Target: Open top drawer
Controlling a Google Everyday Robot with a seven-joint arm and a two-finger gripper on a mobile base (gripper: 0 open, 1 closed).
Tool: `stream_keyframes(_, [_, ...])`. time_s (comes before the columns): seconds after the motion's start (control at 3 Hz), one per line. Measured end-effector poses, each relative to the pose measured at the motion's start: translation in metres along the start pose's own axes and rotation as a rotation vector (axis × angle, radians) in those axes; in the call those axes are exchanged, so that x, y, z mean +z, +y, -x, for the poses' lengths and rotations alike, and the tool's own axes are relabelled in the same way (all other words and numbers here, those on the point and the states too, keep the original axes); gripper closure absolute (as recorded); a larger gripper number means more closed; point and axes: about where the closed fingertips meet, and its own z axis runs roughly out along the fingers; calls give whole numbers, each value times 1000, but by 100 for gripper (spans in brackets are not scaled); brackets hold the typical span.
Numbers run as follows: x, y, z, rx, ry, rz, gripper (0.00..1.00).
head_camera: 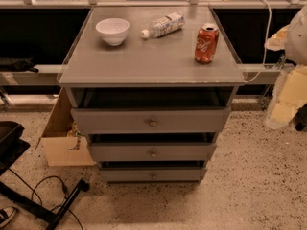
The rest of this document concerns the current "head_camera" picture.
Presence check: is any grey top drawer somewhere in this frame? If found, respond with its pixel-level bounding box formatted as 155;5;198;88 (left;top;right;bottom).
71;107;230;134

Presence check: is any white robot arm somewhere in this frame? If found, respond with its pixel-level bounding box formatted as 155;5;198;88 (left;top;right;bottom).
265;5;307;129

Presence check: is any grey drawer cabinet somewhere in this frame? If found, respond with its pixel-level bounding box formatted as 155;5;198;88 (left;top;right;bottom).
59;7;244;171

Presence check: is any grey bottom drawer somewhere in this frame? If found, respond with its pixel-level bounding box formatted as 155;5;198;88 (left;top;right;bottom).
99;168;207;182

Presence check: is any open cardboard box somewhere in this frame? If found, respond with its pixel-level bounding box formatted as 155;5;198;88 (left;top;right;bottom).
41;89;95;167

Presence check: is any white ceramic bowl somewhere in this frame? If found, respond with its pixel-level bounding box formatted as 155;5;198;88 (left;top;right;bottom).
95;18;130;46

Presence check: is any clear plastic water bottle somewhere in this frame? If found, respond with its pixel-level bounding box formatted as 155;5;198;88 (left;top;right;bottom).
141;11;185;39

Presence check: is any orange soda can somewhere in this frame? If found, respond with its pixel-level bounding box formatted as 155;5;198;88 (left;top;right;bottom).
195;23;219;64

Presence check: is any black cloth on ledge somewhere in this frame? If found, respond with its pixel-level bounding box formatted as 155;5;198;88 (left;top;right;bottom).
0;57;39;73

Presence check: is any black stand base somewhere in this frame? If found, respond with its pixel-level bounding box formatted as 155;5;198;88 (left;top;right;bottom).
0;178;90;230

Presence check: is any shoe at floor corner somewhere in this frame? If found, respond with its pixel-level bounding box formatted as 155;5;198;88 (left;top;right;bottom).
0;206;18;228

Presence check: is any black cable on floor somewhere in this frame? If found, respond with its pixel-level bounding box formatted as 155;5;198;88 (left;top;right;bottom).
7;168;84;230

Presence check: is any white hanging cable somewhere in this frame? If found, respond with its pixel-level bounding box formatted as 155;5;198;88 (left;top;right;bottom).
243;0;272;84

